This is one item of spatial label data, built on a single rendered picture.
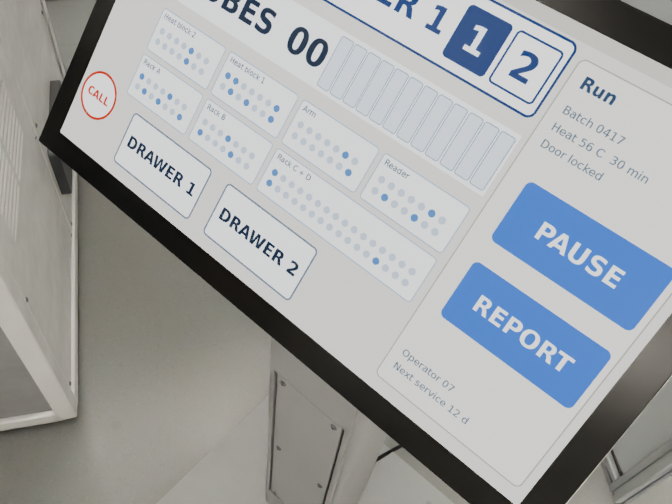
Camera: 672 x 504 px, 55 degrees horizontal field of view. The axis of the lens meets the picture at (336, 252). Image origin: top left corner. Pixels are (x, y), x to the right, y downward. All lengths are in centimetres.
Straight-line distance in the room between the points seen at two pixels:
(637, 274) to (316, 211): 21
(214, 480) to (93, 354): 43
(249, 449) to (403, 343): 102
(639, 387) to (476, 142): 18
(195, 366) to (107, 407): 21
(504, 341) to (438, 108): 16
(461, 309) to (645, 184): 13
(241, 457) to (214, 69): 104
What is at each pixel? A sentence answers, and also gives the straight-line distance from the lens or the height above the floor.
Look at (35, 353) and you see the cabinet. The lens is 125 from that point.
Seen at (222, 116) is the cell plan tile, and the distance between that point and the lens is 52.
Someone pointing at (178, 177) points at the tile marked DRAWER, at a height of 100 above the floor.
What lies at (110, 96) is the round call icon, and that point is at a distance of 59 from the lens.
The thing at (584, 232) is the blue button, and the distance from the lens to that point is 42.
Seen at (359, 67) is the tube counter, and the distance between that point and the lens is 47.
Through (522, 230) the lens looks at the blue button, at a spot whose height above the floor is 109.
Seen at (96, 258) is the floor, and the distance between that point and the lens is 178.
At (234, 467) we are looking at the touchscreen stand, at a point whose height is 4.
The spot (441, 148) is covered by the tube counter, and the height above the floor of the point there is 110.
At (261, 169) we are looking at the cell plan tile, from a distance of 49.
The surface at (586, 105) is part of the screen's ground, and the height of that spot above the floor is 115.
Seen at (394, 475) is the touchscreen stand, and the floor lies 3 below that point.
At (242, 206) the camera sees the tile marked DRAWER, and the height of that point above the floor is 101.
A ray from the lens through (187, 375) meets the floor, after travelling 156.
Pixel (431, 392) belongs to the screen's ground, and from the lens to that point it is 45.
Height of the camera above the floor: 139
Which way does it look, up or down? 52 degrees down
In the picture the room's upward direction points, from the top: 9 degrees clockwise
